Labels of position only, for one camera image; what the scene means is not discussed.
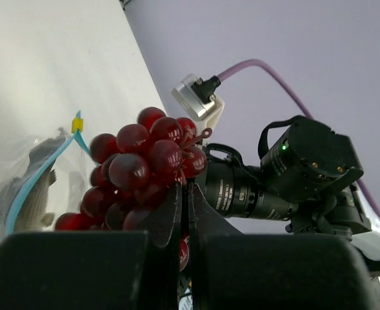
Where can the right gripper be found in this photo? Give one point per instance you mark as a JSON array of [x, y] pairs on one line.
[[235, 190]]

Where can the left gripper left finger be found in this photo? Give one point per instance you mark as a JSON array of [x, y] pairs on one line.
[[136, 269]]

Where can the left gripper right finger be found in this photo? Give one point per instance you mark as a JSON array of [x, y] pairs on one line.
[[232, 270]]

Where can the red grape bunch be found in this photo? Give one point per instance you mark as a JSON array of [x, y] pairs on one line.
[[135, 169]]

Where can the grey toy fish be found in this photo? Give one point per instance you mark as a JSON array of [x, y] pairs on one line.
[[32, 215]]

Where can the clear zip top bag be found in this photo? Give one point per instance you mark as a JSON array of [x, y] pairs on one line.
[[72, 165]]

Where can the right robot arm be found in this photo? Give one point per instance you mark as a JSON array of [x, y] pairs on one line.
[[307, 178]]

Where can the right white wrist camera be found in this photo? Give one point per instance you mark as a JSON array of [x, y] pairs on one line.
[[204, 112]]

